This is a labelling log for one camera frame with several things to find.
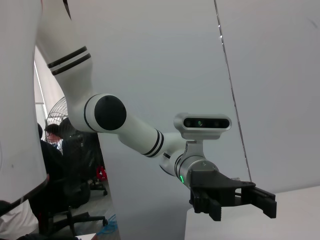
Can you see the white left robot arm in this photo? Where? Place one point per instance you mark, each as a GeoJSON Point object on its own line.
{"type": "Point", "coordinates": [140, 132]}

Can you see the black office chair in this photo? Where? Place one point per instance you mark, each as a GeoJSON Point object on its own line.
{"type": "Point", "coordinates": [72, 195]}

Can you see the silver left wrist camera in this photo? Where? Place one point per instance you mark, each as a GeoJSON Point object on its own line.
{"type": "Point", "coordinates": [200, 123]}

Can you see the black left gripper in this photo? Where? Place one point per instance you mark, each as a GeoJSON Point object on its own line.
{"type": "Point", "coordinates": [207, 181]}

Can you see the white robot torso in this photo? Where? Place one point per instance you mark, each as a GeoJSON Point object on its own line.
{"type": "Point", "coordinates": [17, 100]}

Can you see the person in dark jacket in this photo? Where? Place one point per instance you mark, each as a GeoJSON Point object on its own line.
{"type": "Point", "coordinates": [50, 162]}

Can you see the person with dark hair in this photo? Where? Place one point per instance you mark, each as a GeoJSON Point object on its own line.
{"type": "Point", "coordinates": [55, 132]}

